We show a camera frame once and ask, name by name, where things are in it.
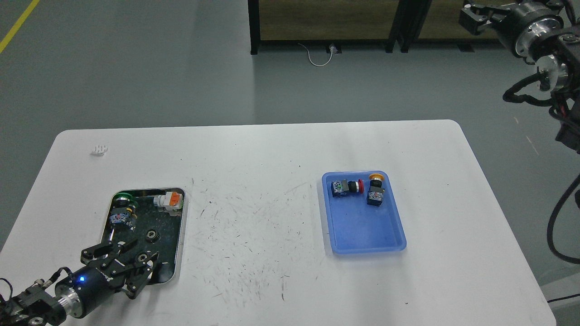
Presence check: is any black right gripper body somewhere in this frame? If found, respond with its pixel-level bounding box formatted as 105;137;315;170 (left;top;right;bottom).
492;0;564;57

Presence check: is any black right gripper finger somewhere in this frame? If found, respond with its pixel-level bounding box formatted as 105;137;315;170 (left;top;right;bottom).
459;2;499;36

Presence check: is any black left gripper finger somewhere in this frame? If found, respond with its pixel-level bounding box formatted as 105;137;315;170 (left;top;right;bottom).
81;239;138;265
123;252;159;300

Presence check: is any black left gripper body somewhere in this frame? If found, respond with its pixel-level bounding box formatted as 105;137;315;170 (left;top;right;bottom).
55;258;136;318

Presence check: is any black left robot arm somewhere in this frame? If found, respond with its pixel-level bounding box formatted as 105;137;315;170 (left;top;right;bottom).
1;239;159;326

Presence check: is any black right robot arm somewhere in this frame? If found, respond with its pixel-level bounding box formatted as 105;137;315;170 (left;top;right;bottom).
459;0;580;152

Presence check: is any silver metal tray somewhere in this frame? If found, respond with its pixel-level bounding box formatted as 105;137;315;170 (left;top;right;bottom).
100;187;186;285

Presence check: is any small white plastic clip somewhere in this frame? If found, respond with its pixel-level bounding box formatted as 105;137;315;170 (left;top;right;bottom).
91;145;108;157

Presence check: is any blue plastic tray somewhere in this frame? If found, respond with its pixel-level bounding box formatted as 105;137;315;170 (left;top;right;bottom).
321;170;407;254

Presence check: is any green push button switch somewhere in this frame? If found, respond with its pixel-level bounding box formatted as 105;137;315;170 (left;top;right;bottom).
108;192;138;230

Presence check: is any black frame wooden cabinet right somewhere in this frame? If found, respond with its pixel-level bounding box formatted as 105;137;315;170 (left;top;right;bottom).
397;0;500;53

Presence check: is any black frame wooden cabinet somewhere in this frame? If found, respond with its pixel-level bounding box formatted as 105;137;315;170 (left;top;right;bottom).
248;0;410;55
397;0;500;53

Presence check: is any orange white switch part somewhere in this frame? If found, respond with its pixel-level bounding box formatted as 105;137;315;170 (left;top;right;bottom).
153;192;184;216

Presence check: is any black frame wooden cabinet left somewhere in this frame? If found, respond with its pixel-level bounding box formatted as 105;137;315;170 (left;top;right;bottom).
248;0;410;55

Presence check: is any white cable on floor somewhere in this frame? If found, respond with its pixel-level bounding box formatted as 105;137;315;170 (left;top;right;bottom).
298;43;339;67

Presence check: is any yellow push button switch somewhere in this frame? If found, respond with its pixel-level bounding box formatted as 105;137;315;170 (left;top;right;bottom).
367;173;385;207

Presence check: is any black cable at right edge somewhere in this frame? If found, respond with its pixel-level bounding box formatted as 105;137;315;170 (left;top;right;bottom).
546;174;580;265

